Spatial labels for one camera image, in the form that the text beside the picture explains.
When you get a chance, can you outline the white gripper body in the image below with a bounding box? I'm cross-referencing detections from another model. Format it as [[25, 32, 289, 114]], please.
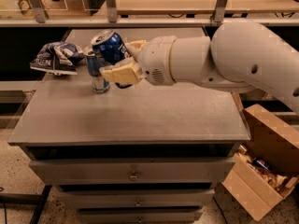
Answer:
[[137, 35, 177, 86]]

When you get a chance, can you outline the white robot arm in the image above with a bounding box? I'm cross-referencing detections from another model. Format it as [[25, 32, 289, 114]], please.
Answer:
[[100, 21, 299, 113]]

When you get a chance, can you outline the grey drawer cabinet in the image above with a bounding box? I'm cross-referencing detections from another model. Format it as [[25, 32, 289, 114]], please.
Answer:
[[7, 27, 251, 224]]

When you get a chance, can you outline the grey metal shelf frame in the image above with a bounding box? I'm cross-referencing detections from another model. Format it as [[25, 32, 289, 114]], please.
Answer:
[[0, 0, 299, 27]]

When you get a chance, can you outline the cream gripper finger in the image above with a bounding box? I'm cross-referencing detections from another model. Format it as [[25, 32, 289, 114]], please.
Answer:
[[125, 40, 147, 60], [99, 62, 143, 85]]

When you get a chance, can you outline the blue pepsi can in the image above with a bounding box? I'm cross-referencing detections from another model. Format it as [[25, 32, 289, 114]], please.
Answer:
[[90, 29, 134, 90]]

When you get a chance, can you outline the red bull can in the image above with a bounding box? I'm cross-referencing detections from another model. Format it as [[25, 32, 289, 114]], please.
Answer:
[[83, 46, 109, 93]]

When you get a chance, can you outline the crumpled blue chip bag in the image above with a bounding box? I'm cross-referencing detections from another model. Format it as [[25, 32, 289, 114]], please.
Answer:
[[30, 41, 84, 76]]

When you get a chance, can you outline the open cardboard box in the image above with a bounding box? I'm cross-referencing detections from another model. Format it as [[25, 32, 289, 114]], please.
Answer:
[[222, 94, 299, 221]]

